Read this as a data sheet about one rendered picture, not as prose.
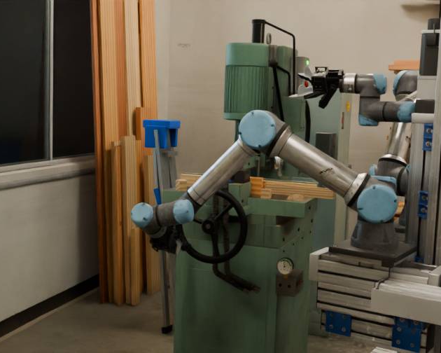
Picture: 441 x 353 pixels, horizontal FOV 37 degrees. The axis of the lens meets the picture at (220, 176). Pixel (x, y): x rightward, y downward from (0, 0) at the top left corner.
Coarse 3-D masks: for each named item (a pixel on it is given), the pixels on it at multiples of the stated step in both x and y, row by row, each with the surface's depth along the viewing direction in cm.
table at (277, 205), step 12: (168, 192) 269; (180, 192) 267; (204, 204) 256; (252, 204) 256; (264, 204) 255; (276, 204) 253; (288, 204) 251; (300, 204) 249; (312, 204) 260; (300, 216) 250
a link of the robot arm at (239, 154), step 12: (240, 144) 217; (228, 156) 218; (240, 156) 217; (252, 156) 219; (216, 168) 219; (228, 168) 218; (240, 168) 221; (204, 180) 221; (216, 180) 220; (192, 192) 222; (204, 192) 221; (192, 204) 222
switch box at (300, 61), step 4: (292, 56) 290; (296, 56) 289; (300, 56) 288; (292, 60) 290; (296, 60) 289; (300, 60) 288; (304, 60) 289; (308, 60) 295; (292, 64) 290; (296, 64) 289; (300, 64) 289; (304, 64) 290; (308, 64) 295; (292, 68) 290; (296, 68) 289; (300, 68) 289; (304, 68) 290; (292, 72) 290; (296, 72) 290; (300, 72) 289; (304, 72) 291; (292, 76) 290; (296, 76) 290; (292, 80) 290; (296, 80) 290; (300, 80) 289; (304, 80) 292; (292, 84) 291; (296, 84) 290; (300, 84) 289; (304, 84) 292; (292, 88) 291; (296, 88) 290; (292, 92) 294; (296, 92) 291
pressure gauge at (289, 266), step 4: (280, 260) 247; (284, 260) 247; (288, 260) 246; (276, 264) 248; (280, 264) 248; (284, 264) 247; (288, 264) 247; (292, 264) 247; (276, 268) 248; (280, 268) 248; (284, 268) 247; (288, 268) 247; (292, 268) 246; (280, 272) 248; (284, 272) 248; (288, 272) 247; (284, 276) 250
